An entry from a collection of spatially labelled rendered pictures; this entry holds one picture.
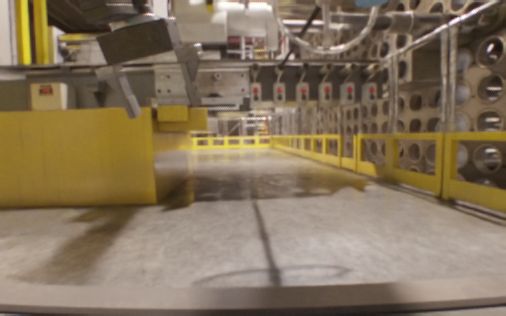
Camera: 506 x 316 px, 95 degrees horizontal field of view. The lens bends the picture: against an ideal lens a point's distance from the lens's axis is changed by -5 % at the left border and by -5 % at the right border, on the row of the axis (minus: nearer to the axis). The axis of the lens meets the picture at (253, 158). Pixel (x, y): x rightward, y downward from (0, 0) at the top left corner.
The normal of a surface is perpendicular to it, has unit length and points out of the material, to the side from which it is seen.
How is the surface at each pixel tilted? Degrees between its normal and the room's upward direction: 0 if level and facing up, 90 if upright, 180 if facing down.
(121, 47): 114
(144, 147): 90
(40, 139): 90
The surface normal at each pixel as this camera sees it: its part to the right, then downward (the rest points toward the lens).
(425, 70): 0.07, 0.08
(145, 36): -0.11, 0.48
